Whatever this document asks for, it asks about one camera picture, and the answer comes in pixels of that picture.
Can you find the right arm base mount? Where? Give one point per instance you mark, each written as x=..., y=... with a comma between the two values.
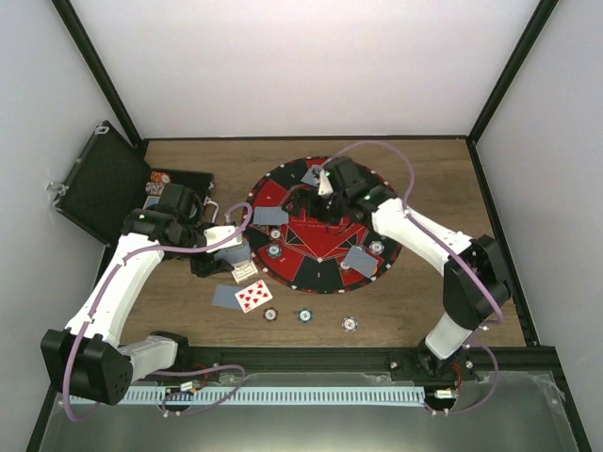
x=420, y=368

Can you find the black poker chip case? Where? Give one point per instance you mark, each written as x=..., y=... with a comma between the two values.
x=109, y=179

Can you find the white playing card box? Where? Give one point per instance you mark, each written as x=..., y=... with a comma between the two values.
x=244, y=271

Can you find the face-down cards top seat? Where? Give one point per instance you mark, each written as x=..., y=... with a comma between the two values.
x=312, y=176

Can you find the blue white poker chip stack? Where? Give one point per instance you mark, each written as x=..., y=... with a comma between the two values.
x=349, y=324

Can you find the round red black poker mat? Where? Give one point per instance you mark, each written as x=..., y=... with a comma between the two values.
x=312, y=252

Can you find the black aluminium frame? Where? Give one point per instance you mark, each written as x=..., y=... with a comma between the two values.
x=532, y=356

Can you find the blue patterned card deck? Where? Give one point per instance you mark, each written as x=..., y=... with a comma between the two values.
x=234, y=256

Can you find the grey striped chips in case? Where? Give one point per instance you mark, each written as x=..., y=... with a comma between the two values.
x=154, y=189

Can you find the face-up hearts playing card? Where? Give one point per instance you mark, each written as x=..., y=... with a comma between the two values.
x=253, y=296

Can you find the single teal poker chip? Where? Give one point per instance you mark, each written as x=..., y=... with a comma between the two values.
x=274, y=251

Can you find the orange chip stack in case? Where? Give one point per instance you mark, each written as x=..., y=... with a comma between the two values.
x=160, y=177

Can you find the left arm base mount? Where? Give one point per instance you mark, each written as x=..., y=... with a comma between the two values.
x=195, y=363

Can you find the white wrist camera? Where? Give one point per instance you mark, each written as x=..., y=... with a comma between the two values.
x=324, y=185
x=222, y=237

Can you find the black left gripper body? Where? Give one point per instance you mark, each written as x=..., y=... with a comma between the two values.
x=203, y=267

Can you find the teal poker chip stack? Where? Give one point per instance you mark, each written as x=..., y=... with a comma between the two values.
x=305, y=315

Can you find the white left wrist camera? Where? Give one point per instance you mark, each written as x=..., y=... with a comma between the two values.
x=222, y=237

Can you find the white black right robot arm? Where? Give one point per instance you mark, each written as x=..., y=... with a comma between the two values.
x=476, y=282

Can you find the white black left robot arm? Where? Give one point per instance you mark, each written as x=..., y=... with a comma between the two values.
x=87, y=358

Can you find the light blue slotted cable duct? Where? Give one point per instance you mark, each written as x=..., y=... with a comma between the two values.
x=397, y=396

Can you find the brown poker chip stack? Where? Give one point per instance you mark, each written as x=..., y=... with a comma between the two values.
x=270, y=314

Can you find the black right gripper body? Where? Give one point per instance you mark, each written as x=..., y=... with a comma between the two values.
x=326, y=212

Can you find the single face-down blue card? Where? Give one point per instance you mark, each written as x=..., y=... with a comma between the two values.
x=225, y=297

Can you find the face-down cards seat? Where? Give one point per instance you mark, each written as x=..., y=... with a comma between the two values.
x=359, y=260
x=270, y=216
x=312, y=176

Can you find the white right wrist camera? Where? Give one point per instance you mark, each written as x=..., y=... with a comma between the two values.
x=324, y=185

